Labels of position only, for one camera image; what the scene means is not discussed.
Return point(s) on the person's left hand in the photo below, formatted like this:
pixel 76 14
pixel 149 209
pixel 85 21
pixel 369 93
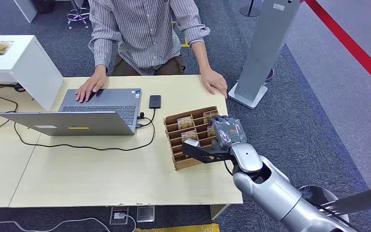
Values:
pixel 214 81

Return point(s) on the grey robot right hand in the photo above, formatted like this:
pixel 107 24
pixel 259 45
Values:
pixel 232 131

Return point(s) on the person's right hand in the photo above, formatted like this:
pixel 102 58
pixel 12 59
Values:
pixel 91 85

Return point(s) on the person's left forearm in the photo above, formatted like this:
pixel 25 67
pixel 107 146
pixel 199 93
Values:
pixel 201 56

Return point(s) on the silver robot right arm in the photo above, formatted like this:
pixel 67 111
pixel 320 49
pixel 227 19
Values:
pixel 278 192

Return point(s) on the person's right forearm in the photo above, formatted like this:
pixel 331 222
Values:
pixel 104 41

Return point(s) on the hotel key card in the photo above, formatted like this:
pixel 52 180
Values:
pixel 208 115
pixel 189 135
pixel 210 131
pixel 185 123

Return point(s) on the wooden slotted card holder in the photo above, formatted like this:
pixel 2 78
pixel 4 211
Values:
pixel 185 158

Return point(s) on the person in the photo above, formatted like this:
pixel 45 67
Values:
pixel 144 35

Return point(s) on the card picture sticker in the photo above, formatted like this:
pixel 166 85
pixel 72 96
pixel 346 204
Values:
pixel 1 48

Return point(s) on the grey open laptop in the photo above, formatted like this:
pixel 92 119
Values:
pixel 76 123

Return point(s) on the grey standing pillar kiosk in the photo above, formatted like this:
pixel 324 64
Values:
pixel 262 48

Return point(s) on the black smartphone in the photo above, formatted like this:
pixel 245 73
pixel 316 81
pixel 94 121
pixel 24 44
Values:
pixel 155 101

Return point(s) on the white box cabinet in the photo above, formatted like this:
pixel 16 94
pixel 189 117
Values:
pixel 28 64

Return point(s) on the chrome office chair base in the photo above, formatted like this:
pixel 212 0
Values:
pixel 78 15

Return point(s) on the small black desk object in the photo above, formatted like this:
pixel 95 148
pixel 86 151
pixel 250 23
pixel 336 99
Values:
pixel 12 86

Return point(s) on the black stanchion base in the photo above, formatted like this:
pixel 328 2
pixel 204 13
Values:
pixel 250 11

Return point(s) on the wooden table leg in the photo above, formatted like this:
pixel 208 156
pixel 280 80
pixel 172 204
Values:
pixel 218 211

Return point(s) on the white furniture panel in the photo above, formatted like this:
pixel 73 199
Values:
pixel 27 9

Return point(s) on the yellow patterned sheet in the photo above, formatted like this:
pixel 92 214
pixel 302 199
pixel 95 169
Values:
pixel 185 228

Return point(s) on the empty metal floor socket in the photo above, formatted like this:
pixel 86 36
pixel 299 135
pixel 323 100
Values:
pixel 145 214

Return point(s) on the floor socket with white plug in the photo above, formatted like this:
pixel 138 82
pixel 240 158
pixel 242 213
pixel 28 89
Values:
pixel 119 215

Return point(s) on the red barrier belt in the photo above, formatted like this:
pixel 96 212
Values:
pixel 348 44

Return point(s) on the blurred grey bar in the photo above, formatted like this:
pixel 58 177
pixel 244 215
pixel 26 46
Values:
pixel 364 198

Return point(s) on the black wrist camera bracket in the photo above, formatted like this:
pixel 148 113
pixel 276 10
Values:
pixel 204 153

